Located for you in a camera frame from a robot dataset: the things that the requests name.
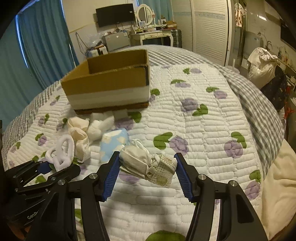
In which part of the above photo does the cream lace cloth knot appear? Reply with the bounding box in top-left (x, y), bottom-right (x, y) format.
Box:
top-left (67, 116), bottom-right (91, 163)

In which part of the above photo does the light blue cloud cloth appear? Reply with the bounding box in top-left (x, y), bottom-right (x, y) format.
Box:
top-left (99, 128), bottom-right (130, 164)

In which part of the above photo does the white fluffy knotted towel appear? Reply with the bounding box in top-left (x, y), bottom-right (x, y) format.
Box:
top-left (86, 111), bottom-right (114, 142)

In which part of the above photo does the beige mesh sock bundle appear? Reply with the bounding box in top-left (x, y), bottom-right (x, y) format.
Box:
top-left (119, 139), bottom-right (178, 187)

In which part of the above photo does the white cloth knot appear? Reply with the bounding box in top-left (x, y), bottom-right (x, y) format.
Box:
top-left (113, 109), bottom-right (128, 121)

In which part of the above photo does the cream blanket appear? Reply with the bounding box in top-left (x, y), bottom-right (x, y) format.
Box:
top-left (260, 140), bottom-right (295, 240)

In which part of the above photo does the brown cardboard box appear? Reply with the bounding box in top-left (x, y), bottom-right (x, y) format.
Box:
top-left (61, 49), bottom-right (151, 114)

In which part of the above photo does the white floral quilt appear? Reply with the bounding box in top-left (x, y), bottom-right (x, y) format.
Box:
top-left (6, 62), bottom-right (265, 241)

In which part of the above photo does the white suitcase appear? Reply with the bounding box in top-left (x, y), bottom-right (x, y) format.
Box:
top-left (87, 45), bottom-right (108, 58)

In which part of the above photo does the teal window curtain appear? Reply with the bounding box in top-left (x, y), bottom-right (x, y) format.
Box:
top-left (1, 1), bottom-right (79, 128)

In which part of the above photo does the small grey fridge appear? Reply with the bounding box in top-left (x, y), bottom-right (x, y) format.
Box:
top-left (103, 32), bottom-right (130, 52)

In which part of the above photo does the white dressing table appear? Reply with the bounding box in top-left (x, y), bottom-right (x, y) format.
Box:
top-left (129, 30), bottom-right (174, 47)

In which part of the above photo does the white bundled duvet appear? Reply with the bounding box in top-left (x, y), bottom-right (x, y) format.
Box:
top-left (247, 47), bottom-right (278, 89)

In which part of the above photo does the dark hard suitcase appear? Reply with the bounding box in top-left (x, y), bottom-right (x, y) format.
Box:
top-left (171, 29), bottom-right (183, 48)

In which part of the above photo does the white oval vanity mirror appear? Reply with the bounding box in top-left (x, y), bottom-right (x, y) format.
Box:
top-left (136, 4), bottom-right (154, 25)

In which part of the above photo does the teal curtain by mirror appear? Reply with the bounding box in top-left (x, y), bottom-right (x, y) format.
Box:
top-left (137, 0), bottom-right (173, 21)

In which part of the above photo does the white louvered wardrobe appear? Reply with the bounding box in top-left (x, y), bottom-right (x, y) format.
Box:
top-left (171, 0), bottom-right (231, 65)

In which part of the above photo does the black wall television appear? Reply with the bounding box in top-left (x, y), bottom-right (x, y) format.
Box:
top-left (96, 4), bottom-right (135, 28)

